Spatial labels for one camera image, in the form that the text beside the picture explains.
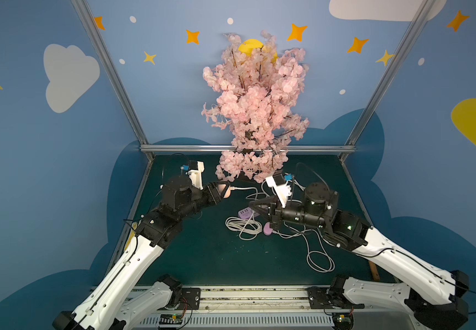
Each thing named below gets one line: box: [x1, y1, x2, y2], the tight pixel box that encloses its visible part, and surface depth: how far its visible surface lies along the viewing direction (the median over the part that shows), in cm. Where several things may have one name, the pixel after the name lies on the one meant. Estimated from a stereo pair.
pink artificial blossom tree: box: [200, 30, 309, 183], surface depth 78 cm
